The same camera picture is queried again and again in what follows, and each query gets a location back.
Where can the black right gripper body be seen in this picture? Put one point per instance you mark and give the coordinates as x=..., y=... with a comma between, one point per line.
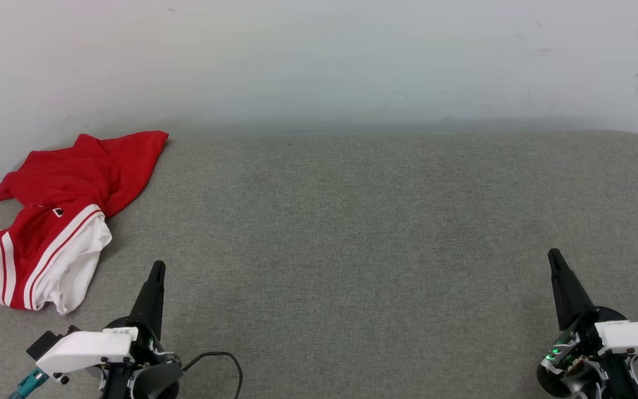
x=582, y=343

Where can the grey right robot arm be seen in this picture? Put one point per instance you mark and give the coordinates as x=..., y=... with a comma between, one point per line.
x=574, y=388

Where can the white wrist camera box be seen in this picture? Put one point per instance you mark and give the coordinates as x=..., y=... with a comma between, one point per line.
x=637, y=335
x=83, y=346

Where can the red and white garment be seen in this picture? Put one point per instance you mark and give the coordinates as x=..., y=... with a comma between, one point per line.
x=75, y=172

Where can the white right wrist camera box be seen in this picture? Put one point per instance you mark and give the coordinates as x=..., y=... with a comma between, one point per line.
x=637, y=335

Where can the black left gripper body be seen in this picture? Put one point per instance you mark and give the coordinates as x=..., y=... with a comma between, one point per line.
x=146, y=348

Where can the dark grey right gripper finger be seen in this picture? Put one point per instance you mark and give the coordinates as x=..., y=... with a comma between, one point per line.
x=568, y=293

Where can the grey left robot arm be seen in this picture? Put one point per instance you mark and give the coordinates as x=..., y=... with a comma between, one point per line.
x=155, y=382

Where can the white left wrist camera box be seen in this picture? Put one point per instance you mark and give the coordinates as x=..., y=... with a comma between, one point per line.
x=83, y=346

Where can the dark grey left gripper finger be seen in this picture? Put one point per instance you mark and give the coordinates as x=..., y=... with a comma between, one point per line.
x=152, y=302

